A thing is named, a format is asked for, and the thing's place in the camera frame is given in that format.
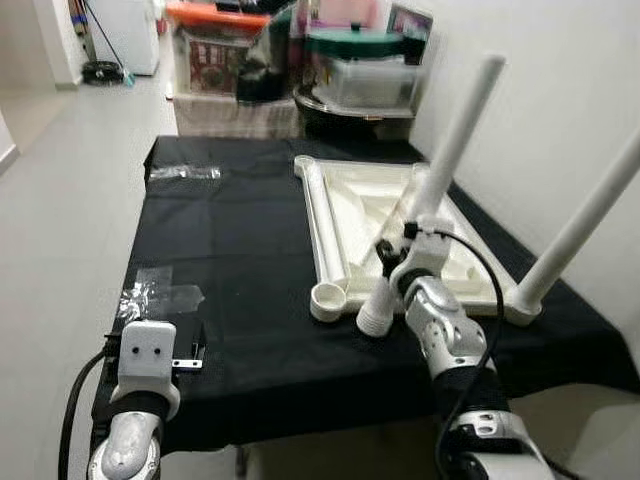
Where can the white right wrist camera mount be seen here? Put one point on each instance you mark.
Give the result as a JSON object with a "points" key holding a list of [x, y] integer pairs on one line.
{"points": [[425, 250]]}

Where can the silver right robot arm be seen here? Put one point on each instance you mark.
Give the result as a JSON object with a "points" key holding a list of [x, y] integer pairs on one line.
{"points": [[440, 330]]}

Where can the pink plastic container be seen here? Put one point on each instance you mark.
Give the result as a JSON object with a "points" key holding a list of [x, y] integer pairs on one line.
{"points": [[350, 12]]}

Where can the black table cloth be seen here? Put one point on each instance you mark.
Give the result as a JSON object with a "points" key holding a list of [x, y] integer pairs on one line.
{"points": [[250, 300]]}

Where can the clear tape strip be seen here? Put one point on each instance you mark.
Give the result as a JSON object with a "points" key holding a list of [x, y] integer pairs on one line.
{"points": [[185, 172]]}

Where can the black wok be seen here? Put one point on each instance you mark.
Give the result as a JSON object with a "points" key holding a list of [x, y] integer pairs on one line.
{"points": [[350, 125]]}

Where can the storage box with orange lid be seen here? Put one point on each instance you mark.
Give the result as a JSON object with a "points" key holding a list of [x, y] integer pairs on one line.
{"points": [[210, 60]]}

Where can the clear plastic container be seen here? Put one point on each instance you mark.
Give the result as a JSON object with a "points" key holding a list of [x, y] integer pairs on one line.
{"points": [[375, 85]]}

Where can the white plastic table top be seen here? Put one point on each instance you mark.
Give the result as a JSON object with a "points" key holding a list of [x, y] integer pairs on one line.
{"points": [[350, 200]]}

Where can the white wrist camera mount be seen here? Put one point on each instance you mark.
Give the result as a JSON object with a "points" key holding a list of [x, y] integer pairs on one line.
{"points": [[425, 250], [148, 350]]}

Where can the patterned cloth covered bench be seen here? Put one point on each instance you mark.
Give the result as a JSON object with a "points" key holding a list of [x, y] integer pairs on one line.
{"points": [[230, 118]]}

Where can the green pot lid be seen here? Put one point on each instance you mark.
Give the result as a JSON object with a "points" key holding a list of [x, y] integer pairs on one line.
{"points": [[350, 45]]}

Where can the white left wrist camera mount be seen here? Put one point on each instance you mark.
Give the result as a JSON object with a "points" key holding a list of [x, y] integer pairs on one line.
{"points": [[148, 350]]}

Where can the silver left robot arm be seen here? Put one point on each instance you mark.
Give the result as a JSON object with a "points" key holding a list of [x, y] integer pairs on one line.
{"points": [[130, 450]]}

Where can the mop with dark head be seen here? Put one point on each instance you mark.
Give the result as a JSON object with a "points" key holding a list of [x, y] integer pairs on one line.
{"points": [[105, 75]]}

